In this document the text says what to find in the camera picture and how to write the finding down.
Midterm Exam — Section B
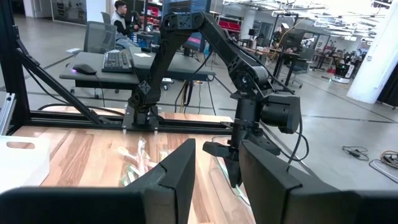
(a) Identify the shelf with red bins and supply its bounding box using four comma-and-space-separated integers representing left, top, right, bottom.
146, 0, 162, 32

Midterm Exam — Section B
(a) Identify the white plastic bin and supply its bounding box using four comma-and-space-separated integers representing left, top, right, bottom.
0, 135, 51, 194

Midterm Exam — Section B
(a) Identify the black floor cable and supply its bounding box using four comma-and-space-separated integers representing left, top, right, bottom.
341, 145, 371, 162

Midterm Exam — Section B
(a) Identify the red toothbrush in wrapper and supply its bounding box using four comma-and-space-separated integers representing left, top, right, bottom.
116, 146, 156, 169

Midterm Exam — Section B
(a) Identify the black keyboard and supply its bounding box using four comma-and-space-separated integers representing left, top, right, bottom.
101, 50, 134, 74

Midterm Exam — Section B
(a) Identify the black computer mouse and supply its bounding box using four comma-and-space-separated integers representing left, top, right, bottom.
72, 63, 98, 76

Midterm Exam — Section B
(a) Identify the background work table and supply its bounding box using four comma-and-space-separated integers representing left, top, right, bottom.
242, 46, 312, 88

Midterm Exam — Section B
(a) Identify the grey office chair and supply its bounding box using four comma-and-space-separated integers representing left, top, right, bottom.
83, 21, 118, 55

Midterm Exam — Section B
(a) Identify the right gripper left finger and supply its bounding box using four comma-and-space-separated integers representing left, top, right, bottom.
124, 139, 197, 224

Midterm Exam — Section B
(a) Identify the person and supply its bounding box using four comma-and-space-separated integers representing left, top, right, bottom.
110, 0, 141, 50

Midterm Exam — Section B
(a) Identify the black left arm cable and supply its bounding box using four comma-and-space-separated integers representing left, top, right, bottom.
285, 114, 310, 172

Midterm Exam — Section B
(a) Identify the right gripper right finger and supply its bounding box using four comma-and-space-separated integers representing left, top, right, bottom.
239, 140, 302, 224

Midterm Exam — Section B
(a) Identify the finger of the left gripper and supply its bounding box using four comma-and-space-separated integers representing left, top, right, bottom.
224, 156, 236, 186
233, 155, 243, 189

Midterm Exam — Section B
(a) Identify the white mobile robot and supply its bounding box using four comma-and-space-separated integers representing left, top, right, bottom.
330, 60, 355, 85

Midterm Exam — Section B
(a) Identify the black aluminium frame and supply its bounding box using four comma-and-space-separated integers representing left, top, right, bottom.
0, 0, 239, 138

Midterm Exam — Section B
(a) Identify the coiled floor cable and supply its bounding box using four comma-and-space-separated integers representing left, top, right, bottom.
368, 150, 398, 184

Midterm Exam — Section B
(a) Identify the grey desk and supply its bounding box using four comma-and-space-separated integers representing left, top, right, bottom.
58, 46, 218, 100

